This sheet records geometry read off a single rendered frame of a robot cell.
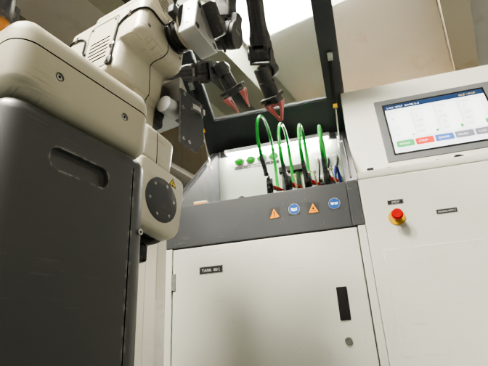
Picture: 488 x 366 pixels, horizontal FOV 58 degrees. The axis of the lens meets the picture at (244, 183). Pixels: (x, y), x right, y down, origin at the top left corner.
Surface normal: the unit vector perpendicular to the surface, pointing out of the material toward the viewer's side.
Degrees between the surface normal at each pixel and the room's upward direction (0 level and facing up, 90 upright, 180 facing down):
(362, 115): 76
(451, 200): 90
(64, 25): 180
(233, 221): 90
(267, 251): 90
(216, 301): 90
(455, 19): 180
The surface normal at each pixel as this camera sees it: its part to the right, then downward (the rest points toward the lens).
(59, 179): 0.86, -0.25
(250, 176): -0.26, -0.38
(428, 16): 0.05, 0.91
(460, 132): -0.27, -0.58
